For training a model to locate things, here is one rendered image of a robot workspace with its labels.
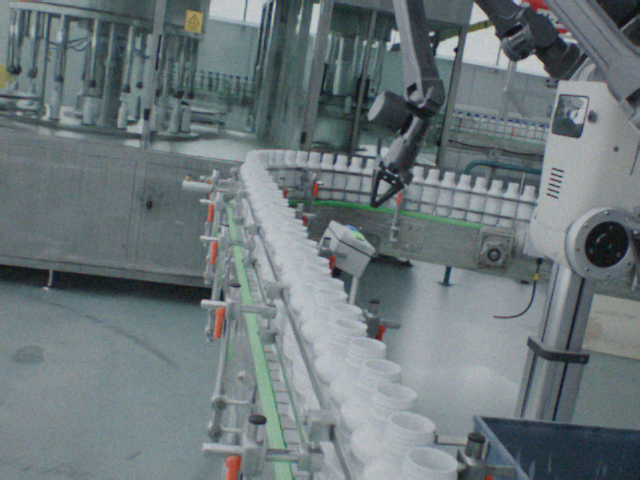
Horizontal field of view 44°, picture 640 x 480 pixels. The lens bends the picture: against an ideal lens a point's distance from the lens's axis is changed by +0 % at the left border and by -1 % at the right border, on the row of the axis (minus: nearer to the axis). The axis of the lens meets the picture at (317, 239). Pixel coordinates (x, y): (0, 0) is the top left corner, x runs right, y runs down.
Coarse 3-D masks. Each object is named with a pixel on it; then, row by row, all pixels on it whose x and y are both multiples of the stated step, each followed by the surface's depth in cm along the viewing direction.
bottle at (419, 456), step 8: (416, 448) 56; (424, 448) 56; (432, 448) 56; (408, 456) 55; (416, 456) 56; (424, 456) 56; (432, 456) 56; (440, 456) 56; (448, 456) 56; (408, 464) 54; (416, 464) 54; (424, 464) 57; (432, 464) 56; (440, 464) 56; (448, 464) 56; (456, 464) 55; (408, 472) 54; (416, 472) 54; (424, 472) 53; (432, 472) 53; (440, 472) 53; (448, 472) 53
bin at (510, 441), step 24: (480, 432) 120; (504, 432) 123; (528, 432) 124; (552, 432) 125; (576, 432) 125; (600, 432) 126; (624, 432) 126; (504, 456) 110; (528, 456) 125; (552, 456) 125; (576, 456) 126; (600, 456) 127; (624, 456) 127
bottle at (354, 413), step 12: (372, 360) 74; (384, 360) 74; (360, 372) 72; (372, 372) 71; (384, 372) 71; (396, 372) 71; (360, 384) 72; (372, 384) 71; (360, 396) 72; (348, 408) 72; (360, 408) 71; (348, 420) 71; (360, 420) 71; (348, 432) 71; (348, 444) 71; (336, 456) 73; (336, 468) 73
